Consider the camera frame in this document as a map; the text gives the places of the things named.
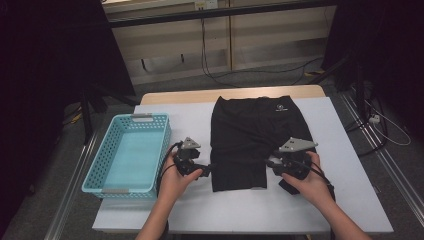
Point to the yellow floor tape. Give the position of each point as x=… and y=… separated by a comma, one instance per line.
x=315, y=72

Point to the white power plug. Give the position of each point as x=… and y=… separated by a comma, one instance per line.
x=374, y=119

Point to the black pants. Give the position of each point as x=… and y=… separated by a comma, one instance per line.
x=246, y=133

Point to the light blue plastic basket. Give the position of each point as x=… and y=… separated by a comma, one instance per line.
x=133, y=160

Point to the white table mat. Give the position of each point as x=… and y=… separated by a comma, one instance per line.
x=233, y=213

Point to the black curtain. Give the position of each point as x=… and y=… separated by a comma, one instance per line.
x=40, y=66
x=393, y=50

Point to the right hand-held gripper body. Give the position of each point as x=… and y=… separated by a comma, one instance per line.
x=295, y=145

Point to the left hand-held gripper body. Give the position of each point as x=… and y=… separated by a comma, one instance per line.
x=190, y=144

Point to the person's left hand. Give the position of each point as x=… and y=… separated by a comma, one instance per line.
x=173, y=188

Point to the person's right hand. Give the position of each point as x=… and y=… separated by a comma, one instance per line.
x=313, y=191

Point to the aluminium floor rail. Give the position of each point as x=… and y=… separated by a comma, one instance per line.
x=401, y=181
x=71, y=186

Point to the black metal stand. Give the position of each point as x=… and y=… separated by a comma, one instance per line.
x=359, y=86
x=87, y=116

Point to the white wall socket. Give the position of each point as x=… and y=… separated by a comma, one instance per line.
x=206, y=4

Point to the black metal bar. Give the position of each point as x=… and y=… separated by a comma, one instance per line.
x=216, y=13

